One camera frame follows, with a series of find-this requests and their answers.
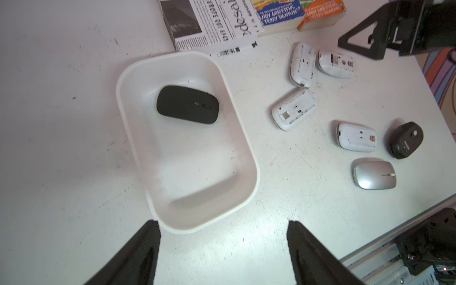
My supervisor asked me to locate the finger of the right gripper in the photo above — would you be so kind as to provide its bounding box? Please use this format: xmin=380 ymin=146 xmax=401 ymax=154
xmin=337 ymin=4 xmax=394 ymax=60

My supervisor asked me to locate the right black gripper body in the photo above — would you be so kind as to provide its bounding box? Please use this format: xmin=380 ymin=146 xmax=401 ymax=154
xmin=387 ymin=1 xmax=456 ymax=56

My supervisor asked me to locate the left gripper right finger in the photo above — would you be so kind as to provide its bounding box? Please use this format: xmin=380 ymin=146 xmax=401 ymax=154
xmin=286 ymin=220 xmax=363 ymax=285

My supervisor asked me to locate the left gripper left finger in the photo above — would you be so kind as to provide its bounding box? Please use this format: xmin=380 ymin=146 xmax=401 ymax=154
xmin=86 ymin=220 xmax=161 ymax=285

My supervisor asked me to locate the white mouse upside-down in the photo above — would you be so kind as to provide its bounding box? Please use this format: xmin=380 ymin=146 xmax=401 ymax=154
xmin=271 ymin=89 xmax=318 ymax=131
xmin=317 ymin=49 xmax=356 ymax=79
xmin=290 ymin=42 xmax=317 ymax=89
xmin=336 ymin=122 xmax=378 ymax=153

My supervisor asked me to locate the white mouse top upside-down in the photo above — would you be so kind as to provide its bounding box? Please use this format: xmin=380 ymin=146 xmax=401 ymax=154
xmin=290 ymin=42 xmax=317 ymax=89

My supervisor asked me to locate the small black mouse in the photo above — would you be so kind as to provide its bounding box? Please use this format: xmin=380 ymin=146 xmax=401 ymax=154
xmin=389 ymin=122 xmax=424 ymax=160

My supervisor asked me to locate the white storage box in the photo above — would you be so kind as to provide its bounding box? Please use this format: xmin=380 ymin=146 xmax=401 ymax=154
xmin=116 ymin=51 xmax=260 ymax=234

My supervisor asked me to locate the silver mouse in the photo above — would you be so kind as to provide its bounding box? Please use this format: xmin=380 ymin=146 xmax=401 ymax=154
xmin=353 ymin=161 xmax=397 ymax=190

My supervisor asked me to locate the orange treehouse book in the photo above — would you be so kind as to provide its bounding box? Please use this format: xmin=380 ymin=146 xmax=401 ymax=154
xmin=298 ymin=0 xmax=347 ymax=32

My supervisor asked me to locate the blue treehouse book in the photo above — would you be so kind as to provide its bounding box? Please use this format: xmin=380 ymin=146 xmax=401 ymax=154
xmin=252 ymin=0 xmax=305 ymax=37

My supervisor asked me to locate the newspaper print book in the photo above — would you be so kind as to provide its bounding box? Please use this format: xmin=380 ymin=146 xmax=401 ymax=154
xmin=159 ymin=0 xmax=264 ymax=57

